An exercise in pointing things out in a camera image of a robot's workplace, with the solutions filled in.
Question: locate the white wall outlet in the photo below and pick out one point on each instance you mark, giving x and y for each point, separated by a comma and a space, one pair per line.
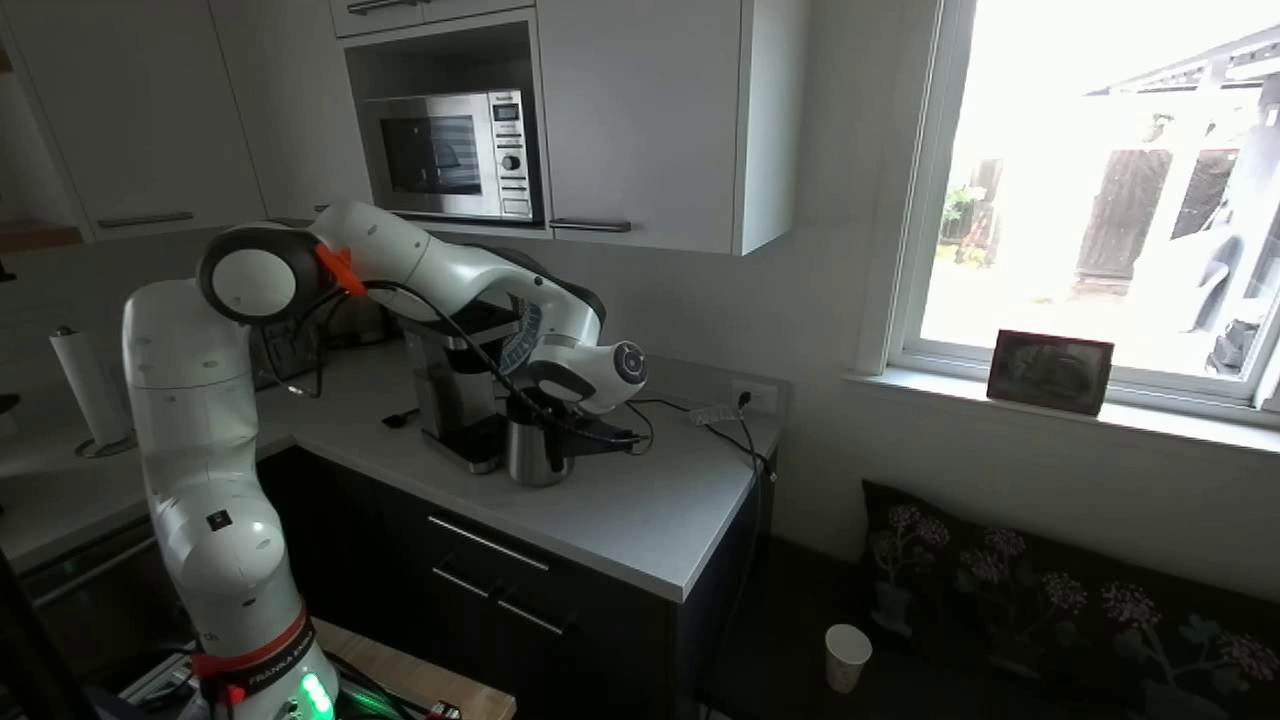
753, 397

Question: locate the dark picture frame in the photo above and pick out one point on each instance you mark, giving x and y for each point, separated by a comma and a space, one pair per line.
1049, 374

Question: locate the white wall cabinet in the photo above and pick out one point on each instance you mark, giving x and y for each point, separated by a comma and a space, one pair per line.
134, 107
642, 122

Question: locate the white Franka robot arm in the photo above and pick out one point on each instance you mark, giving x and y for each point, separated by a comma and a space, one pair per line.
203, 440

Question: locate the dark floral cushion bench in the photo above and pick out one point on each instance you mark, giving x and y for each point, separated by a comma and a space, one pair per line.
1042, 614

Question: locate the white microwave niche cabinet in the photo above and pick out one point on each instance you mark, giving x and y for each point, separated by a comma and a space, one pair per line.
400, 25

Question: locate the black and steel coffee machine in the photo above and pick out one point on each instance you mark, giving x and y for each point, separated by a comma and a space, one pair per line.
463, 395

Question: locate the silver microwave oven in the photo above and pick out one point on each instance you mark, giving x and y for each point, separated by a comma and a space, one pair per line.
446, 154

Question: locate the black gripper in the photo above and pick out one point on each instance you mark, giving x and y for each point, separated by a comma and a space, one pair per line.
594, 426

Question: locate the wooden robot platform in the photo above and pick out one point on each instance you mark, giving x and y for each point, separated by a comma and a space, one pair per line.
426, 674

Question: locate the black drawer cabinet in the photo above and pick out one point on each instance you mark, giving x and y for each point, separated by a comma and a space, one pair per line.
400, 560

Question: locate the white window frame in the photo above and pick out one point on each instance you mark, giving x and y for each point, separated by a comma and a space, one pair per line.
922, 200

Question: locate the white paper cup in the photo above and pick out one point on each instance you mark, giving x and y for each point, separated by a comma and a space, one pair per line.
847, 661

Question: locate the wooden wall shelf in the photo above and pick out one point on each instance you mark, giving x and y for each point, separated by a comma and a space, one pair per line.
33, 237

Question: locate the small black countertop object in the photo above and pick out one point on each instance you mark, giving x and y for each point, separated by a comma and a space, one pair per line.
400, 417

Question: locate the dark countertop appliance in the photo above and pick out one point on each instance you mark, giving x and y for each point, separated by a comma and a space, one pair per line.
366, 328

